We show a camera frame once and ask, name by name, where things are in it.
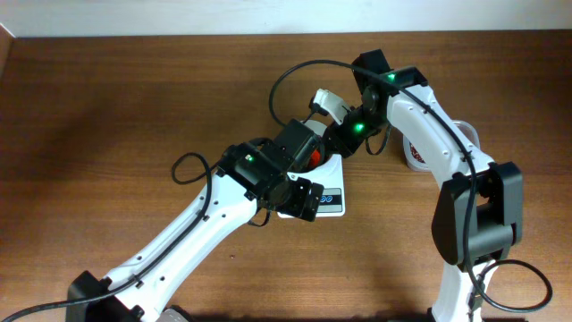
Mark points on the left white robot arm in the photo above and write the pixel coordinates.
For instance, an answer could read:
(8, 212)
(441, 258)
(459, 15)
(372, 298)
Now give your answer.
(255, 175)

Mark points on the white digital kitchen scale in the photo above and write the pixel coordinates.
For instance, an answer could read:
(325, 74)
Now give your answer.
(329, 173)

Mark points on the red beans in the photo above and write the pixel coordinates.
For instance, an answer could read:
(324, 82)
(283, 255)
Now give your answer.
(415, 154)

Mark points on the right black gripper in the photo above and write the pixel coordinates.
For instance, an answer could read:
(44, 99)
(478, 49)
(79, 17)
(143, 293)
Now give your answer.
(342, 145)

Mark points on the clear plastic container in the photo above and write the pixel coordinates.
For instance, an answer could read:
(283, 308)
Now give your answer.
(466, 128)

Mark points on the orange measuring scoop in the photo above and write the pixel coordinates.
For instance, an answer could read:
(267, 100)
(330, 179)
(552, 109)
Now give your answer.
(315, 158)

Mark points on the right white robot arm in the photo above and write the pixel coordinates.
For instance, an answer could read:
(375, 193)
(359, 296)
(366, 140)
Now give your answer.
(479, 212)

